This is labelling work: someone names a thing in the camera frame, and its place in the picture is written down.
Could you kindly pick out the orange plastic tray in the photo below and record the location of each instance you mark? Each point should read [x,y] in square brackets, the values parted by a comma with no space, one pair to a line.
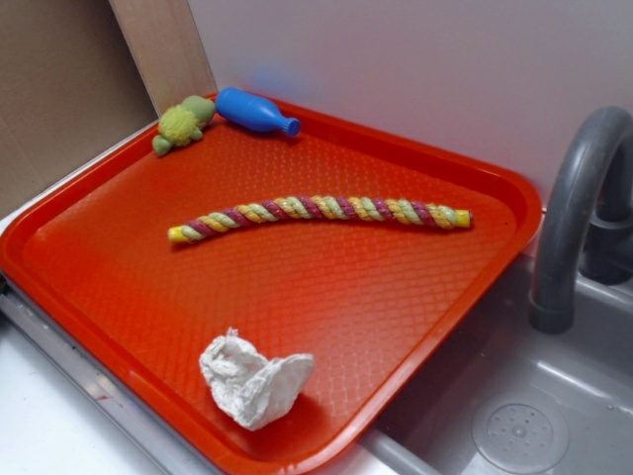
[370,301]

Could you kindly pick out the blue plastic toy bottle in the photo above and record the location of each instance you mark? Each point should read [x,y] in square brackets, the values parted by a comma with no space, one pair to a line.
[255,113]

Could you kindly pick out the crumpled white paper towel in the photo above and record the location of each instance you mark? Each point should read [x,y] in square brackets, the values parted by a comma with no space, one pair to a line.
[252,390]

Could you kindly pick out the green plush turtle toy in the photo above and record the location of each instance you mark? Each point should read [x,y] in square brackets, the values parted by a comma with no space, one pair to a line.
[182,124]

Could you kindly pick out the grey toy sink basin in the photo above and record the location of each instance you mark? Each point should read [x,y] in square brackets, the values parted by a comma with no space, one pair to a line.
[499,397]

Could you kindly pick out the wooden board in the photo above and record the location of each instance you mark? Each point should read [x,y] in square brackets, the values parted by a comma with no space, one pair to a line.
[167,49]

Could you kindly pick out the grey toy faucet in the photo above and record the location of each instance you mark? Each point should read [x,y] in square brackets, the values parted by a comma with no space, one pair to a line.
[587,228]

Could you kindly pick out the brown cardboard panel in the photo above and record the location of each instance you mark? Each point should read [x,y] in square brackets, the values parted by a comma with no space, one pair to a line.
[70,89]

